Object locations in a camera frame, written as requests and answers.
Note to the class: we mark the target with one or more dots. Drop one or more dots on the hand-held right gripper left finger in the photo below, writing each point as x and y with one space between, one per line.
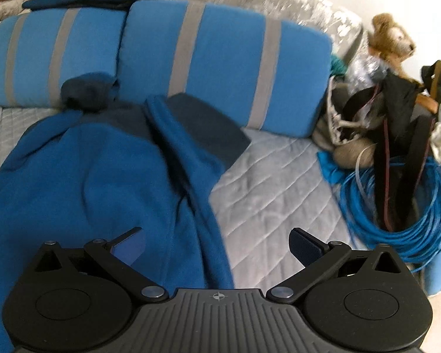
130 247

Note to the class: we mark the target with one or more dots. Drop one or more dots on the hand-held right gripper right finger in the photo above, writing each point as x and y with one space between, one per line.
304 247

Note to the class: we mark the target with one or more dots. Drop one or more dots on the blue fleece jacket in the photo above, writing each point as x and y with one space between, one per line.
77 172

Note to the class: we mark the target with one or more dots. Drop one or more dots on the bright blue cloth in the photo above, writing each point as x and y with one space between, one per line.
330 167

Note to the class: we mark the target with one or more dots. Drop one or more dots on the teal cloth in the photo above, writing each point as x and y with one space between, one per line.
339 67

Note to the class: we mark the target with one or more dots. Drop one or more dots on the clear plastic wrap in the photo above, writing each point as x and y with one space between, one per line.
367 67

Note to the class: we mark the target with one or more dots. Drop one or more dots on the blue striped pillow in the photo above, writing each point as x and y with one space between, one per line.
224 62
33 55

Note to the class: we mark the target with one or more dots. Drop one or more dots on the brown teddy bear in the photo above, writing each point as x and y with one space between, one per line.
389 36

